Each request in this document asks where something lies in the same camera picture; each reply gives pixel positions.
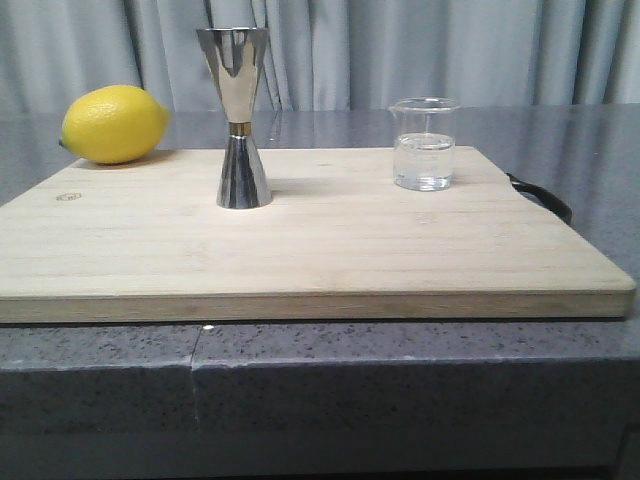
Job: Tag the small glass beaker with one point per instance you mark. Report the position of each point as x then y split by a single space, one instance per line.
424 142

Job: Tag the steel double jigger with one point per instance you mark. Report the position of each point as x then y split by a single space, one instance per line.
235 60

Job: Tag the wooden cutting board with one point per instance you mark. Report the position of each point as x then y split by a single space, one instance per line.
148 242

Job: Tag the grey curtain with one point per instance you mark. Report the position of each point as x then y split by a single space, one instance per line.
326 55

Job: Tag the yellow lemon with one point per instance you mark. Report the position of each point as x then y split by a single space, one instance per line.
114 124

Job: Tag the black cutting board handle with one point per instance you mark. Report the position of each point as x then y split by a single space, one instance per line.
543 197

